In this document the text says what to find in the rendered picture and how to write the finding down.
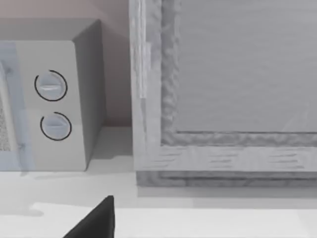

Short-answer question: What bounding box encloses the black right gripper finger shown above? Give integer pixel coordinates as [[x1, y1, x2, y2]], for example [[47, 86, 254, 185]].
[[62, 195, 116, 238]]

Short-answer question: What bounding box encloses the large pale microwave knob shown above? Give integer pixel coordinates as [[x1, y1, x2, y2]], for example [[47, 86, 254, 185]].
[[34, 69, 68, 102]]

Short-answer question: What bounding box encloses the pale blue microwave door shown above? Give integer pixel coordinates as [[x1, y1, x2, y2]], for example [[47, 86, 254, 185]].
[[0, 41, 35, 172]]

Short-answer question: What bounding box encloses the pale microwave oven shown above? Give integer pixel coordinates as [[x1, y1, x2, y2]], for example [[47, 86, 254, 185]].
[[0, 18, 105, 172]]

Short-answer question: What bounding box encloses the small pale microwave knob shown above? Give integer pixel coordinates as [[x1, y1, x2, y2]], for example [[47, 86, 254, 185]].
[[40, 112, 72, 141]]

